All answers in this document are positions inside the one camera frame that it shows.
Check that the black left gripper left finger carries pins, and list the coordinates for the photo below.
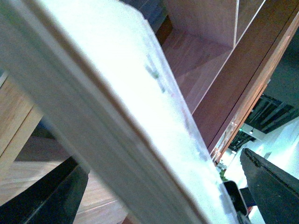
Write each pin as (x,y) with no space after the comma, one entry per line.
(54,199)

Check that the white paperback book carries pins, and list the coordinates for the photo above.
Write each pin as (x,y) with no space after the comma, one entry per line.
(97,71)

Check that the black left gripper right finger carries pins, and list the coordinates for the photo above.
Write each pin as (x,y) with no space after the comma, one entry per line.
(275,192)

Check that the light wooden shelf unit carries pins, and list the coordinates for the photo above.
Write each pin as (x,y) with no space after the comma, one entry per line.
(212,64)

